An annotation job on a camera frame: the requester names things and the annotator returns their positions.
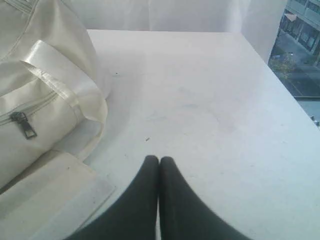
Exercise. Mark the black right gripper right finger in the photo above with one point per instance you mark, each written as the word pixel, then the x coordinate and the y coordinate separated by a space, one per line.
pixel 183 215

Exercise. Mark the cream strap pad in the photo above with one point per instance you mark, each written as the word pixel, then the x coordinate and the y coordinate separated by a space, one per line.
pixel 52 199

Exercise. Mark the dark metal zipper pull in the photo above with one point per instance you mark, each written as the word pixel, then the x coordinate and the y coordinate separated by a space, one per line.
pixel 21 119

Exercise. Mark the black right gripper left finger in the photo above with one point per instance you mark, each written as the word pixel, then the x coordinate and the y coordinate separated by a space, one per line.
pixel 133 216

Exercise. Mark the cream canvas duffel bag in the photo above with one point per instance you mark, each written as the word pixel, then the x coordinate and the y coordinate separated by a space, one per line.
pixel 49 71

